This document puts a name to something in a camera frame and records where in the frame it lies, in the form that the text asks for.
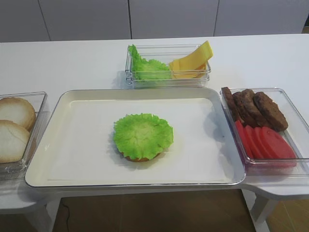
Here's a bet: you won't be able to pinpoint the bun half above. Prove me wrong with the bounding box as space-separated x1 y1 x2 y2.
0 97 36 131
0 120 30 163

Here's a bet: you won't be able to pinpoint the clear lettuce and cheese box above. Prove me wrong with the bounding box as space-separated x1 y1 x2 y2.
125 44 211 89

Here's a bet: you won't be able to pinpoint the green lettuce leaves in box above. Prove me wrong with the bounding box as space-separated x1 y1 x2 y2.
128 45 170 80

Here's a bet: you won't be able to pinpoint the far bun half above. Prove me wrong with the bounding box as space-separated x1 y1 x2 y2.
0 97 36 131

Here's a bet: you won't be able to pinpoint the leftmost brown meat patty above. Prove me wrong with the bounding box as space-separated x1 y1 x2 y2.
221 87 244 125

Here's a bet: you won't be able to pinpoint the flat yellow cheese slice stack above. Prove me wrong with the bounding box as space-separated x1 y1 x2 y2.
169 60 207 79

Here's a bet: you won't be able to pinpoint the green lettuce leaf on bun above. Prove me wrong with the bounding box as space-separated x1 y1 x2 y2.
113 113 174 158

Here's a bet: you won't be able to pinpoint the clear bun box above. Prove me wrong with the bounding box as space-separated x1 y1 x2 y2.
0 92 49 181

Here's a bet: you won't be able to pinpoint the near bun half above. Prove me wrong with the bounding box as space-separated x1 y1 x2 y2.
0 120 30 163

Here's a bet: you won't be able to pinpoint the clear patty and tomato box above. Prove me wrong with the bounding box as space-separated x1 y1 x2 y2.
220 88 309 175

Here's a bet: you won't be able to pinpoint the white metal serving tray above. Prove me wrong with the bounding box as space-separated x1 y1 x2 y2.
25 88 246 189

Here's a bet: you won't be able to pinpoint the bottom bun under lettuce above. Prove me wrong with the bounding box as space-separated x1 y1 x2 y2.
121 153 159 162

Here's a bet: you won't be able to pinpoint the upright yellow cheese slice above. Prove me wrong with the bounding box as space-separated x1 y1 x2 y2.
179 41 213 70

